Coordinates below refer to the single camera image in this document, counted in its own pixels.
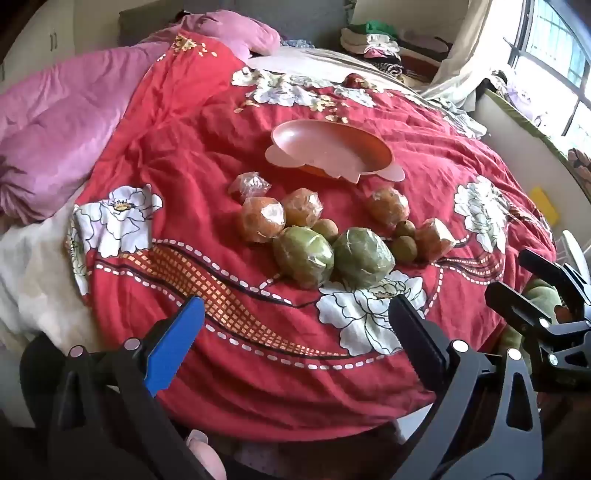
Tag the yellow object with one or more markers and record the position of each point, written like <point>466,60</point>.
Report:
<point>545,201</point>

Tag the pink plastic plate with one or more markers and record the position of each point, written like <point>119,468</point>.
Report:
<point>323,147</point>

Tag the person's left hand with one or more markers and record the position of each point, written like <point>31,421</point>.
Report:
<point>207,459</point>

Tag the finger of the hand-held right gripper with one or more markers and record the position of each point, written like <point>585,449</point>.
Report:
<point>549,272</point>
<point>517,302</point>

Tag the grey padded headboard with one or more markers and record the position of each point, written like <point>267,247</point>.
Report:
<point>300,21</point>

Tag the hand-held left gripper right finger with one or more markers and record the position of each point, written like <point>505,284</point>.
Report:
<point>413,341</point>

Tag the blue patterned cloth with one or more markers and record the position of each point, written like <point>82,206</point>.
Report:
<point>298,44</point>

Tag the white bed sheet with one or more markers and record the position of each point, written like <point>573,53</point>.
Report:
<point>32,277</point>

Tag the plastic-wrapped green citrus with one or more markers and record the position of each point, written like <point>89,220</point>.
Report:
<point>302,256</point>
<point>364,256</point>

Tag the crumpled lilac clothes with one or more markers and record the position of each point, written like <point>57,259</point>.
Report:
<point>512,90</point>

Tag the white wardrobe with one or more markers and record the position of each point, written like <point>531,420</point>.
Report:
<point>55,32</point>

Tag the crumpled white cloth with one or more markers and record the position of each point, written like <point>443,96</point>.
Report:
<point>461,117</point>

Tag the window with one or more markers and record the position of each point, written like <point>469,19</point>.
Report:
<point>554,27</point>

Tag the pink quilt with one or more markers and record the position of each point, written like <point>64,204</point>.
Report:
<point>60,129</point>

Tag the brown round fruit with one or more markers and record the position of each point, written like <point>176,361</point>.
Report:
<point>325,229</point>
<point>405,228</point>
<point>404,248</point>

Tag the white curtain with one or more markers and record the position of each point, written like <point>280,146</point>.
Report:
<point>480,46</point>

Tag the pink pillow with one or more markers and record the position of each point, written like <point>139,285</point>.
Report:
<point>231,27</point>

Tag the white plastic object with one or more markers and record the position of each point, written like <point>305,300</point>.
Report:
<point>572,244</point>

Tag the red floral blanket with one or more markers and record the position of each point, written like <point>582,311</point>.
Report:
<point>254,369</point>

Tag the pile of folded clothes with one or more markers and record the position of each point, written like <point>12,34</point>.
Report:
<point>378,46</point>

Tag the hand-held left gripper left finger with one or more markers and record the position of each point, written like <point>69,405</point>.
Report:
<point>175,346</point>

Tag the green garment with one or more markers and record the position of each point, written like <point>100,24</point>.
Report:
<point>542,293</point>

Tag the plastic-wrapped orange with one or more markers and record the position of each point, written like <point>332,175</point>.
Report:
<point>249,184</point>
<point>302,206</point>
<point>434,239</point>
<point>263,219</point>
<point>388,205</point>

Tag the green-trimmed window seat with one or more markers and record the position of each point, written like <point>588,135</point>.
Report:
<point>508,120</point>

